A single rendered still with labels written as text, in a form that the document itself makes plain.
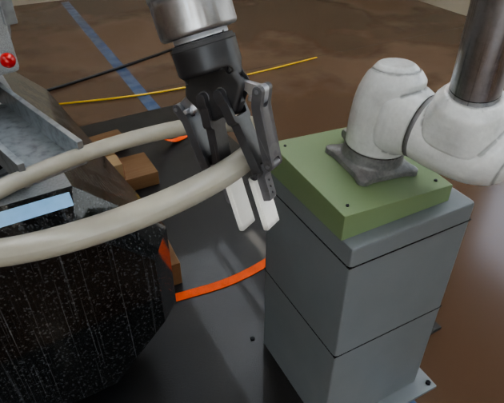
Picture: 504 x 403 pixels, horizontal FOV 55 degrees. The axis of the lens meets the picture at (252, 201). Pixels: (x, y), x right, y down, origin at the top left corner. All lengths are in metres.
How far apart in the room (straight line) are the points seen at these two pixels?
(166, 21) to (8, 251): 0.28
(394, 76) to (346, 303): 0.56
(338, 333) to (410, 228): 0.34
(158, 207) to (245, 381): 1.38
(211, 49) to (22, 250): 0.28
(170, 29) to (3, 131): 0.66
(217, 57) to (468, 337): 1.77
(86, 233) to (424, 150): 0.82
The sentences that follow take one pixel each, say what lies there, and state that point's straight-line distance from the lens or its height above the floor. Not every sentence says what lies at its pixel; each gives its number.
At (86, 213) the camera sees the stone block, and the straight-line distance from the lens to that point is 1.36.
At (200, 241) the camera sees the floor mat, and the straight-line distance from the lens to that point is 2.35.
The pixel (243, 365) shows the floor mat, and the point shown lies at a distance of 1.87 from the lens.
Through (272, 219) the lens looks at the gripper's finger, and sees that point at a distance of 0.61.
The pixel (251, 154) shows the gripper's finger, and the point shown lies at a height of 1.26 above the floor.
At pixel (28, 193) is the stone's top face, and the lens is 1.37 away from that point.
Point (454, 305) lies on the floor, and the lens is 2.24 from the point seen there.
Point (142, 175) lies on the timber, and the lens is 2.71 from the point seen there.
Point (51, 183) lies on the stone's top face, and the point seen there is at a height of 0.83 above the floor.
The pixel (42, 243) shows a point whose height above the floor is 1.23.
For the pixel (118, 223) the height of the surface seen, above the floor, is 1.24.
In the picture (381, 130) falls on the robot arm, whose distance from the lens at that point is 1.18.
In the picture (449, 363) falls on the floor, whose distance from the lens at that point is 2.03.
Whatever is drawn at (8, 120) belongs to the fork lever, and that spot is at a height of 1.07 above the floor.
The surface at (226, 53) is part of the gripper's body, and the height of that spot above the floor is 1.37.
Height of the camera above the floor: 1.55
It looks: 36 degrees down
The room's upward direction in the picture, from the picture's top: straight up
